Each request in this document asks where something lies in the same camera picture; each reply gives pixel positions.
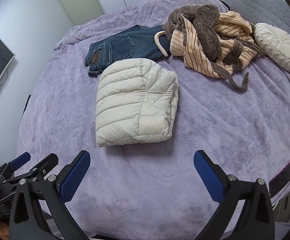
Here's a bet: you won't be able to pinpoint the cream quilted puffer jacket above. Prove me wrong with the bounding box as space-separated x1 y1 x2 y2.
95 58 179 147

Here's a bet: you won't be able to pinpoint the dark smartphone on bed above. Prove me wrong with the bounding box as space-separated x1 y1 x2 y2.
269 161 290 198

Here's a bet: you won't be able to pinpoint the purple fleece bedspread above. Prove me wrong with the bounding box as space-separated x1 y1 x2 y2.
17 0 290 239

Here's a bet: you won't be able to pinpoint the blue denim jeans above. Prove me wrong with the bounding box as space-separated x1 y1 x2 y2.
85 25 163 77

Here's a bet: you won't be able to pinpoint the round cream pleated cushion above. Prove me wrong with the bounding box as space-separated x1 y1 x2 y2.
254 23 290 72

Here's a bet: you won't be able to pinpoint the brown striped fleece robe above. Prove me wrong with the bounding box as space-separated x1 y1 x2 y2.
154 4 265 92

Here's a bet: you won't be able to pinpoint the grey padded headboard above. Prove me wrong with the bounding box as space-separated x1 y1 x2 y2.
224 0 290 34

